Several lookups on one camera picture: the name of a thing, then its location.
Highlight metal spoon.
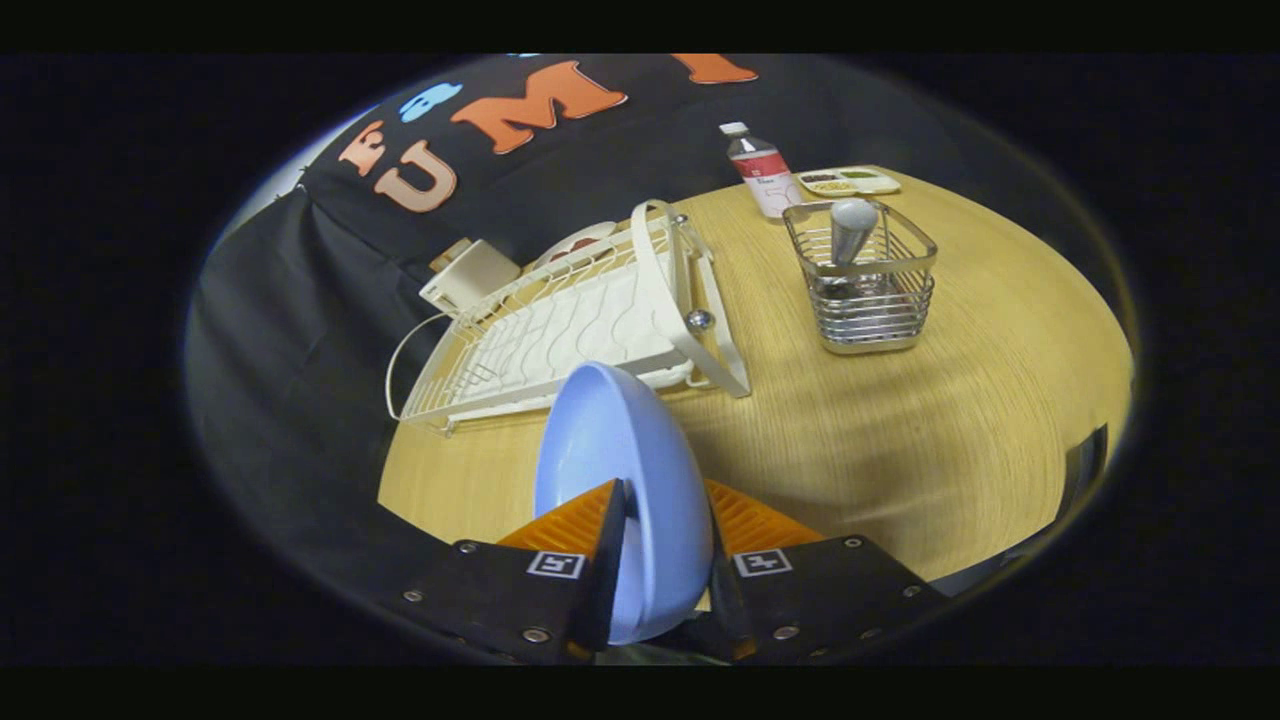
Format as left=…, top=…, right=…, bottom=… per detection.
left=815, top=198, right=882, bottom=301

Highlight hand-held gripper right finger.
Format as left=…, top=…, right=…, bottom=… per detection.
left=704, top=479, right=952, bottom=665

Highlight white sectioned food tray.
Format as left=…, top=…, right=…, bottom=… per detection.
left=796, top=166, right=902, bottom=199

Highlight clear bottle with red label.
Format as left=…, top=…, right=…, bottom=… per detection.
left=719, top=122, right=805, bottom=222

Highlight white toaster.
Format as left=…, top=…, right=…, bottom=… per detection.
left=419, top=238, right=522, bottom=319

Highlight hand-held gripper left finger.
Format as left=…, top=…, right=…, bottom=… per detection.
left=398, top=477, right=628, bottom=666

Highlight black backdrop cloth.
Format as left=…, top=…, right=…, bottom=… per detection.
left=185, top=53, right=1001, bottom=601

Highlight small beige plate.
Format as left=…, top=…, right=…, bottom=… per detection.
left=528, top=221, right=620, bottom=273

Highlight metal wire basket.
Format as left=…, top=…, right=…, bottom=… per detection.
left=781, top=200, right=940, bottom=356

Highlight blue plate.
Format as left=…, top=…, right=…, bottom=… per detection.
left=533, top=361, right=715, bottom=647

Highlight white wire dish rack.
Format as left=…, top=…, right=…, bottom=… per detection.
left=385, top=198, right=753, bottom=437

